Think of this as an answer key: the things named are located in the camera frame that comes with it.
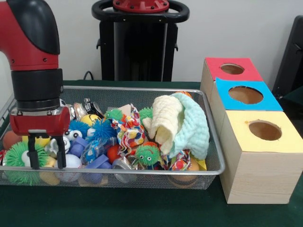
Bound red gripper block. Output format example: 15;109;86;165
9;106;71;170

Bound colourful patterned cloth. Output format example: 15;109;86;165
110;103;146;157

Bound cream waffle cloth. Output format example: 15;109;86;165
143;95;185;154

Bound mint waffle cloth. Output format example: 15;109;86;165
169;93;210;160

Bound wooden box with three holes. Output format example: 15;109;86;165
200;56;303;204

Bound white baseball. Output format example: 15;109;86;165
54;154;83;182

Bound green spiky googly-eyed ball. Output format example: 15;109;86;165
3;141;50;185

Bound blue spiky ball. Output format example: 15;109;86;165
67;120;92;140

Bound yellow ball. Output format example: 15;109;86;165
80;114;102;126

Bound dark green table cloth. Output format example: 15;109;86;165
283;86;303;102
0;79;303;227

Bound spiky multicolour caterpillar toy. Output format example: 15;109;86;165
134;144;161;166

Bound black cable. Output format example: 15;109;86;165
83;70;96;81

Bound shallow wire mesh bin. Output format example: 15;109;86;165
0;84;227;190

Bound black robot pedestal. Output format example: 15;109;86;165
91;0;190;82

